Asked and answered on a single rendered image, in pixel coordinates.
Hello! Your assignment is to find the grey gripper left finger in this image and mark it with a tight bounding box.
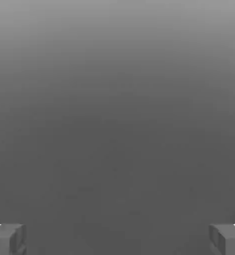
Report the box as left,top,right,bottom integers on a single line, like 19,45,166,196
0,223,27,255

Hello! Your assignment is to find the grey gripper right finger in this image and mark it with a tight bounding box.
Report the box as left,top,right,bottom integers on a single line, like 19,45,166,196
208,223,235,255

